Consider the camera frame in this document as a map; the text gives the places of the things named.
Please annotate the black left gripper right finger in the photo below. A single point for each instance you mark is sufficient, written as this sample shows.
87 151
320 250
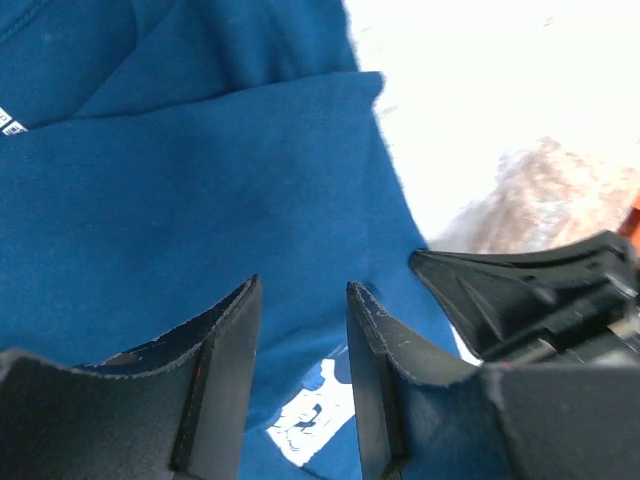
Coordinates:
422 413

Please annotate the orange plastic basket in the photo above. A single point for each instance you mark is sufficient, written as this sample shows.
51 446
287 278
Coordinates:
631 225

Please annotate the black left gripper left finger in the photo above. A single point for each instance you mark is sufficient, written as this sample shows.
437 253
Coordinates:
172 408

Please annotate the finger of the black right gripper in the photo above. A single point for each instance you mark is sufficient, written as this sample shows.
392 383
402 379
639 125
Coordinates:
468 286

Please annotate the blue t shirt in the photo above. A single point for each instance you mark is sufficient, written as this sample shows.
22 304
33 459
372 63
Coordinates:
155 155

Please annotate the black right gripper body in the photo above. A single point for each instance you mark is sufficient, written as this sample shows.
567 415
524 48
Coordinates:
566 320

